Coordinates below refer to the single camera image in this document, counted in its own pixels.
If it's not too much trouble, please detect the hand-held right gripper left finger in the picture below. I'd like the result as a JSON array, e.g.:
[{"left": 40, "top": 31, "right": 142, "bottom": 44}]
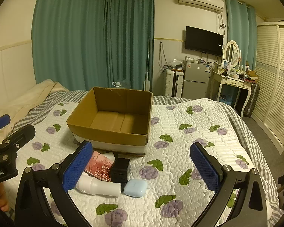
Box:
[{"left": 14, "top": 141, "right": 94, "bottom": 227}]

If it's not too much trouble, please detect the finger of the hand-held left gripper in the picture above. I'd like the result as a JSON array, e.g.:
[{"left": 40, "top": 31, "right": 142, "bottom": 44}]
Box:
[
  {"left": 0, "top": 124, "right": 36, "bottom": 158},
  {"left": 0, "top": 114, "right": 10, "bottom": 134}
]

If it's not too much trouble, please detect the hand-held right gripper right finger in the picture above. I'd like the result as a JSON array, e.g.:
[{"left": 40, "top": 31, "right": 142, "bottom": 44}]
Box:
[{"left": 190, "top": 142, "right": 268, "bottom": 227}]

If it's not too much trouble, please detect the pink floral packet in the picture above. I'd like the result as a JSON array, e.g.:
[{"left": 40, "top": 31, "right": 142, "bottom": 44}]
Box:
[{"left": 84, "top": 151, "right": 115, "bottom": 182}]

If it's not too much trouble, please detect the white handheld bottle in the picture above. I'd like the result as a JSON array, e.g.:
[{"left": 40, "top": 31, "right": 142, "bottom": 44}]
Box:
[{"left": 76, "top": 173, "right": 122, "bottom": 197}]

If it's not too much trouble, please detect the black remote control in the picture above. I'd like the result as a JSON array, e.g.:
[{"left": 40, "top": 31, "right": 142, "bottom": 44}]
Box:
[{"left": 109, "top": 157, "right": 130, "bottom": 183}]

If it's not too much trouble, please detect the light blue earbuds case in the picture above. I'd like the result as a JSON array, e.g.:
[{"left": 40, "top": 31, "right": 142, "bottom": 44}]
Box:
[{"left": 123, "top": 179, "right": 149, "bottom": 198}]

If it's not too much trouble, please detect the person's left hand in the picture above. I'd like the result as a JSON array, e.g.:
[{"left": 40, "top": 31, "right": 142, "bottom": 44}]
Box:
[{"left": 0, "top": 185, "right": 10, "bottom": 212}]

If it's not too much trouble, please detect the cream pillow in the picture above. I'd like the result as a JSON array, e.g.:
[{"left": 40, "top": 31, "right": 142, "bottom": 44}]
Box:
[{"left": 0, "top": 80, "right": 70, "bottom": 145}]

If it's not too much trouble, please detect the white floral quilt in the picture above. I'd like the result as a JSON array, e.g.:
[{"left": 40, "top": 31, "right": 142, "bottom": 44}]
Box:
[{"left": 14, "top": 97, "right": 280, "bottom": 227}]

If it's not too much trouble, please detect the cream padded headboard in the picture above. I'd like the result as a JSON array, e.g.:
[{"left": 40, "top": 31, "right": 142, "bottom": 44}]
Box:
[{"left": 0, "top": 40, "right": 36, "bottom": 100}]

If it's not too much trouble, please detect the floral quilt bed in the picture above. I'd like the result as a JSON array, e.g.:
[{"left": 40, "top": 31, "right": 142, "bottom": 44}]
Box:
[{"left": 14, "top": 90, "right": 284, "bottom": 227}]

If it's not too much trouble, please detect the blue basket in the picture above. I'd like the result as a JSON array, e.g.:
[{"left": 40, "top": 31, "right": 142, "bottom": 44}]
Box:
[{"left": 218, "top": 92, "right": 232, "bottom": 104}]

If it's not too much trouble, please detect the dark suitcase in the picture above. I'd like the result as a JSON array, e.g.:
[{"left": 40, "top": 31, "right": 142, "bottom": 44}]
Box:
[{"left": 234, "top": 83, "right": 261, "bottom": 119}]

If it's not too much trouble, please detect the silver small fridge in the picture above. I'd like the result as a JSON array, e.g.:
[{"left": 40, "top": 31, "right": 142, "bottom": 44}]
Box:
[{"left": 182, "top": 60, "right": 212, "bottom": 98}]

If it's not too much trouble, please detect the white ribbed suitcase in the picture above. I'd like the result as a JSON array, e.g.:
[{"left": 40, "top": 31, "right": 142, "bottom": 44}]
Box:
[{"left": 164, "top": 69, "right": 185, "bottom": 98}]

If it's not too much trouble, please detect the white dressing table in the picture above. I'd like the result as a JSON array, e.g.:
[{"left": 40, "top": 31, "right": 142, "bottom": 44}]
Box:
[{"left": 209, "top": 70, "right": 254, "bottom": 117}]

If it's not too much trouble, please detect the clear water jug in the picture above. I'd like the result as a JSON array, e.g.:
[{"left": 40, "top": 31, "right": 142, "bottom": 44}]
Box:
[{"left": 112, "top": 79, "right": 132, "bottom": 90}]

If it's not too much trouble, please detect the white flat mop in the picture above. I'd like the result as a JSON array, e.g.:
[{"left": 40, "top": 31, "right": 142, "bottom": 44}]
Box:
[{"left": 143, "top": 37, "right": 153, "bottom": 91}]

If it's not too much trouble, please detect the small cardboard box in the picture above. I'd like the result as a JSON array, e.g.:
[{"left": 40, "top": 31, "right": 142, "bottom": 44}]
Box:
[{"left": 246, "top": 70, "right": 259, "bottom": 81}]

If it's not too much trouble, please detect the clear plastic bag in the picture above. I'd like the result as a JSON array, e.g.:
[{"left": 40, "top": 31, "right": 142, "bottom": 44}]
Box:
[{"left": 167, "top": 59, "right": 184, "bottom": 69}]

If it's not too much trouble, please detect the wide green curtain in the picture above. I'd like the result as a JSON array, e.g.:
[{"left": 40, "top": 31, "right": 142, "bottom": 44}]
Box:
[{"left": 32, "top": 0, "right": 108, "bottom": 91}]

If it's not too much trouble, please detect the white louvered wardrobe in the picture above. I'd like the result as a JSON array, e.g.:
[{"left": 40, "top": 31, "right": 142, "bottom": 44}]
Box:
[{"left": 252, "top": 21, "right": 284, "bottom": 155}]

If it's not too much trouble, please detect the white oval mirror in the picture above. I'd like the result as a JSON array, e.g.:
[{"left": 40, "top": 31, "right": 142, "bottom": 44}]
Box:
[{"left": 222, "top": 40, "right": 242, "bottom": 68}]

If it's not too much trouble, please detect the narrow green curtain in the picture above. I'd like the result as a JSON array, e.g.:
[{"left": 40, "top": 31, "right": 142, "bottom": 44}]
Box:
[{"left": 227, "top": 0, "right": 257, "bottom": 69}]

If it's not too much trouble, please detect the green corner curtain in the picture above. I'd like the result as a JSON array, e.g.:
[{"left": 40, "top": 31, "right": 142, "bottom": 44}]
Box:
[{"left": 105, "top": 0, "right": 155, "bottom": 91}]

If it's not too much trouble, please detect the white air conditioner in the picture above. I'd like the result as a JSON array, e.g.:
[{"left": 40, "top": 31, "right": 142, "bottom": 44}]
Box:
[{"left": 178, "top": 0, "right": 224, "bottom": 14}]

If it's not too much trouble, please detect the hanging wall cable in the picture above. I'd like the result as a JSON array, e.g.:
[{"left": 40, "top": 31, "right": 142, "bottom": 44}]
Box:
[{"left": 158, "top": 41, "right": 167, "bottom": 71}]

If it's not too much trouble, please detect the black wall television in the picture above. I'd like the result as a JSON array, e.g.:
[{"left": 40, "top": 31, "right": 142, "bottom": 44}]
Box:
[{"left": 185, "top": 26, "right": 224, "bottom": 57}]

